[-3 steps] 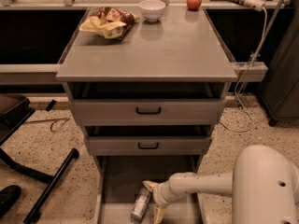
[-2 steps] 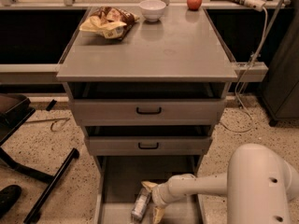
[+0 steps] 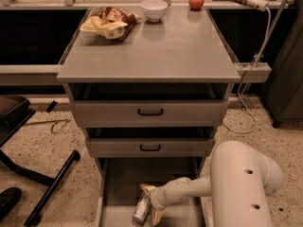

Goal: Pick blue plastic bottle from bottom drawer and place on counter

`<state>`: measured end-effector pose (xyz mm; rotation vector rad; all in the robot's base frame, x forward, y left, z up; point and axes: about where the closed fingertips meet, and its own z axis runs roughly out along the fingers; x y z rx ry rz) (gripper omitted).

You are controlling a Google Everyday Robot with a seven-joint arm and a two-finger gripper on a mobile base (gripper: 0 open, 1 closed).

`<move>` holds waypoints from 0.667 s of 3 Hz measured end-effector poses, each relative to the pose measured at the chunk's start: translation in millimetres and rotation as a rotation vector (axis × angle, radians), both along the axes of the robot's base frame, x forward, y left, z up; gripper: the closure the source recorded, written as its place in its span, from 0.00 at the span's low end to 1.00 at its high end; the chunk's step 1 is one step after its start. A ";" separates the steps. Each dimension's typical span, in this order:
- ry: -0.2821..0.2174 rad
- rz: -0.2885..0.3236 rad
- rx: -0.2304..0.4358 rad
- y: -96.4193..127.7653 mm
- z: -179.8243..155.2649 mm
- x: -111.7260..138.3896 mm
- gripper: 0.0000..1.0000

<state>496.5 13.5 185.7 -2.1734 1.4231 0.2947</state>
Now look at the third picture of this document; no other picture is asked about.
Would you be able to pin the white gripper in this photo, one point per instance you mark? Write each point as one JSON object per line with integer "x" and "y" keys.
{"x": 160, "y": 195}

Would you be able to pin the clear plastic water bottle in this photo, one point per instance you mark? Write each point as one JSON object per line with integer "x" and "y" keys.
{"x": 142, "y": 209}

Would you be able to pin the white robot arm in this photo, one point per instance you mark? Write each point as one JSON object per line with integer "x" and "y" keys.
{"x": 240, "y": 179}

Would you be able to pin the grey open bottom drawer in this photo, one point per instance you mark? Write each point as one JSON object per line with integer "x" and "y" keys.
{"x": 120, "y": 191}

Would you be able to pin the grey middle drawer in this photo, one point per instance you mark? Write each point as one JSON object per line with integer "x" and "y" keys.
{"x": 146, "y": 148}

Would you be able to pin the grey drawer cabinet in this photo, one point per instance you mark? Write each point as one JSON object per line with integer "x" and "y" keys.
{"x": 180, "y": 58}

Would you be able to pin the grey top drawer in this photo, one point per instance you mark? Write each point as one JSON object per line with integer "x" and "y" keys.
{"x": 196, "y": 113}

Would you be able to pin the black office chair base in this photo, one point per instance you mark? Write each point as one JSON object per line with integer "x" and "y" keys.
{"x": 19, "y": 157}

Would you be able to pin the dark cabinet at right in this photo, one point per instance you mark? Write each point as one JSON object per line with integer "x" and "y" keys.
{"x": 283, "y": 91}

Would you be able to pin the brown yellow chip bag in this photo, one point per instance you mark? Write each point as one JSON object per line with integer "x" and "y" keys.
{"x": 111, "y": 23}

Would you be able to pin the white ceramic bowl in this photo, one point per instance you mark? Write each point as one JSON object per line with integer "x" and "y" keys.
{"x": 154, "y": 10}

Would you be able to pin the red apple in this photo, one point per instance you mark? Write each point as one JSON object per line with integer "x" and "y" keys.
{"x": 196, "y": 4}

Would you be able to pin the grey metal rail frame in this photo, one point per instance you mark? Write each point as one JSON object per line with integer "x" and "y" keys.
{"x": 13, "y": 75}

